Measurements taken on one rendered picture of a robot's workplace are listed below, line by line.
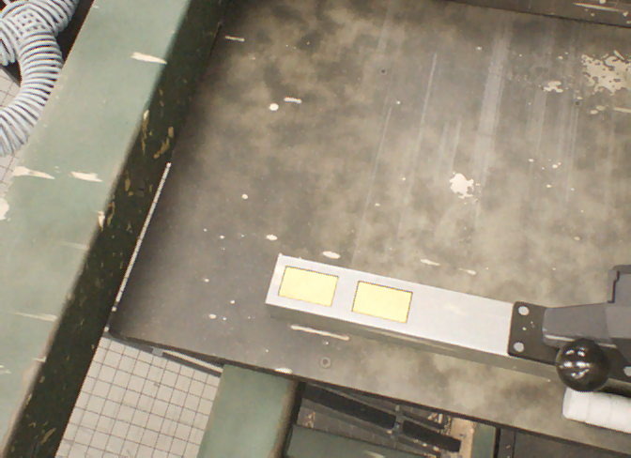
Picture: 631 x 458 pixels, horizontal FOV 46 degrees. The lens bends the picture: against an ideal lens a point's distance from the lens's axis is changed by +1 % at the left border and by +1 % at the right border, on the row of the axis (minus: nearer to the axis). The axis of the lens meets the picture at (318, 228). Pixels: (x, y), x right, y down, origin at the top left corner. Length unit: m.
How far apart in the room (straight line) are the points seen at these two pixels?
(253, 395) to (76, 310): 0.19
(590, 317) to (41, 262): 0.45
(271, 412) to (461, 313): 0.21
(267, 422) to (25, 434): 0.22
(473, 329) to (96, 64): 0.44
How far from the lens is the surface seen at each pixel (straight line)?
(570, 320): 0.59
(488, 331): 0.68
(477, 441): 1.85
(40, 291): 0.67
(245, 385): 0.74
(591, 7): 0.91
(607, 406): 0.70
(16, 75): 1.32
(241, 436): 0.73
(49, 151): 0.73
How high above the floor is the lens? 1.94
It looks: 21 degrees down
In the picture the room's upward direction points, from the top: 65 degrees counter-clockwise
